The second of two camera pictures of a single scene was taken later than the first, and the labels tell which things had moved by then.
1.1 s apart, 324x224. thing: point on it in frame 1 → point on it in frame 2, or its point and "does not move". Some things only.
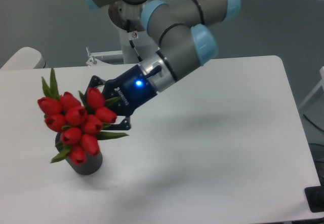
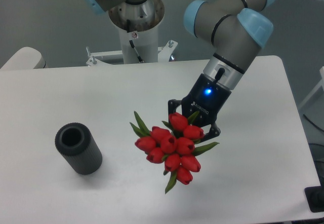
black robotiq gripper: x=132 y=87 → x=207 y=98
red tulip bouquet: x=80 y=121 → x=176 y=146
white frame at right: x=320 y=83 does not move
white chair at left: x=27 y=58 does not move
